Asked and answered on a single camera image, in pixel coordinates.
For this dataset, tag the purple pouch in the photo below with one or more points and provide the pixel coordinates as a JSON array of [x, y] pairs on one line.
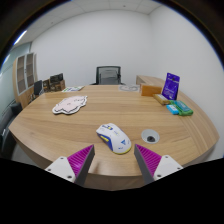
[[171, 86]]

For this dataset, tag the small light blue box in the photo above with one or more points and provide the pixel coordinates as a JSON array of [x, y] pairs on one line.
[[172, 109]]

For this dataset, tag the white blue yellow computer mouse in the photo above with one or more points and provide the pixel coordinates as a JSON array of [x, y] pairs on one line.
[[113, 138]]

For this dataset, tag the black padded chair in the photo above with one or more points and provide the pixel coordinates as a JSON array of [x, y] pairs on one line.
[[8, 133]]

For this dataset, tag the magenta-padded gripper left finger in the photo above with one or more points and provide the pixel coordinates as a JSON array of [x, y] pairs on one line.
[[63, 166]]

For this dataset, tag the dark brown cardboard box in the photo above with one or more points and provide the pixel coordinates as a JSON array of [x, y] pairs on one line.
[[56, 87]]

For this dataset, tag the black box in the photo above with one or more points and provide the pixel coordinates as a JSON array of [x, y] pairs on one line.
[[56, 78]]

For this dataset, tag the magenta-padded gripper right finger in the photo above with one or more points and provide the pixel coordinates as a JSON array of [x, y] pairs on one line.
[[165, 165]]

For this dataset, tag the orange cardboard box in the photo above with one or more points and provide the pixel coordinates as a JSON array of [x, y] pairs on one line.
[[151, 90]]

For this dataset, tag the wooden shelf unit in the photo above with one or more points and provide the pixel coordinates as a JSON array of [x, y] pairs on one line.
[[23, 73]]

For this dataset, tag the small tan box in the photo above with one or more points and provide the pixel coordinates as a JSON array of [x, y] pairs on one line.
[[161, 99]]

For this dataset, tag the green flat box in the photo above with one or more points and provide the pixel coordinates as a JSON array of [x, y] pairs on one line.
[[185, 108]]

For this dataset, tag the black mesh office chair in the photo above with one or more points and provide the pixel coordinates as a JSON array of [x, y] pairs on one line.
[[108, 76]]

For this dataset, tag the white sheet with green print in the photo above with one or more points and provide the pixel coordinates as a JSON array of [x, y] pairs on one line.
[[72, 88]]

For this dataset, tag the pink character-shaped mouse pad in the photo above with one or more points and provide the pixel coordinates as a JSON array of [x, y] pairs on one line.
[[70, 105]]

